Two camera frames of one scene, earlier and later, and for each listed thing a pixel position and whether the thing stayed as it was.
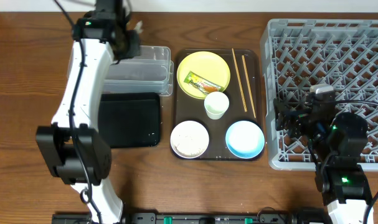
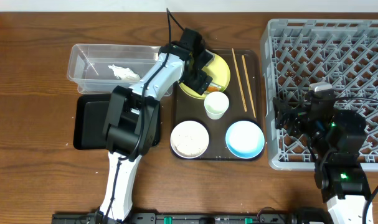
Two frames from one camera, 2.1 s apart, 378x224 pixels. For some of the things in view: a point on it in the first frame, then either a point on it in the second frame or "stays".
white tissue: x=138 y=27 → x=124 y=73
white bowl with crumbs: x=189 y=139 stays
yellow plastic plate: x=210 y=66 stays
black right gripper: x=287 y=114 stays
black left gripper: x=126 y=43 → x=198 y=76
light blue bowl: x=245 y=139 stays
